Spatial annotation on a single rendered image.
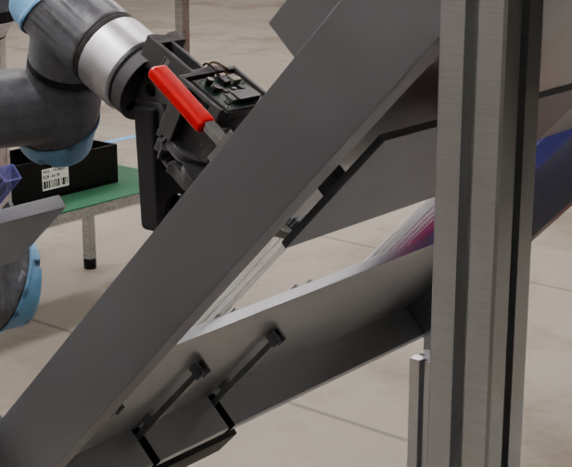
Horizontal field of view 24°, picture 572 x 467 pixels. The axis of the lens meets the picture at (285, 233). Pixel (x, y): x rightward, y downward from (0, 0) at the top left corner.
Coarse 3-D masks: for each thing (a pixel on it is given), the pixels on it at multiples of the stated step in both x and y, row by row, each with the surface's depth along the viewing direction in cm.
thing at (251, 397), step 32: (384, 320) 163; (320, 352) 153; (352, 352) 156; (384, 352) 159; (256, 384) 144; (288, 384) 147; (320, 384) 150; (192, 416) 136; (224, 416) 139; (256, 416) 142; (96, 448) 127; (128, 448) 129; (160, 448) 131
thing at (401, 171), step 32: (544, 0) 96; (544, 32) 102; (544, 64) 110; (416, 96) 96; (544, 96) 103; (384, 128) 98; (416, 128) 90; (544, 128) 111; (352, 160) 100; (384, 160) 90; (416, 160) 95; (320, 192) 102; (352, 192) 92; (384, 192) 97; (416, 192) 103; (320, 224) 94; (352, 224) 100
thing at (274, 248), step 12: (300, 216) 111; (276, 240) 113; (264, 252) 114; (276, 252) 114; (252, 264) 116; (264, 264) 115; (240, 276) 117; (252, 276) 116; (228, 288) 118; (240, 288) 117; (216, 300) 119; (228, 300) 118; (216, 312) 120
